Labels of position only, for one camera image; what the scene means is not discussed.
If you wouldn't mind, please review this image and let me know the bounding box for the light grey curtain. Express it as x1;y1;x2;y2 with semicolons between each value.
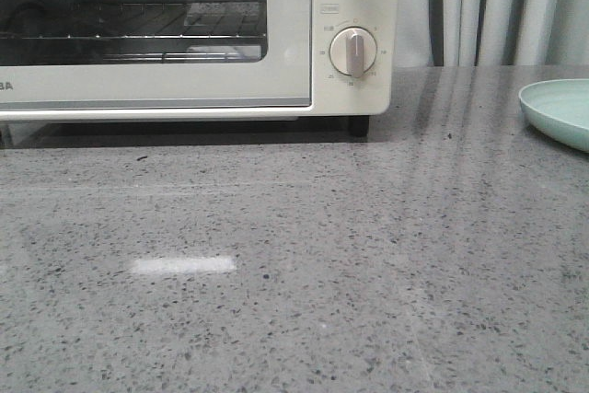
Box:
394;0;588;67

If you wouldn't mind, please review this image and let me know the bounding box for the black wire oven rack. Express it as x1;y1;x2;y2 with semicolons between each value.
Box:
1;1;268;66

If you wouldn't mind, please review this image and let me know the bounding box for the mint green plate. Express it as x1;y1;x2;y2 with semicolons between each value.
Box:
518;78;588;153

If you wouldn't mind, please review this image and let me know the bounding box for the cream white toaster oven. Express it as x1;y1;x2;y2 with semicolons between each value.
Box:
1;0;397;121

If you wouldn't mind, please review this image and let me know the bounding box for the lower timer knob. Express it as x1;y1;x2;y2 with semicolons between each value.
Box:
329;27;377;78

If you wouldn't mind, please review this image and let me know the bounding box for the black oven foot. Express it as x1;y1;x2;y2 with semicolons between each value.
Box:
348;115;370;137

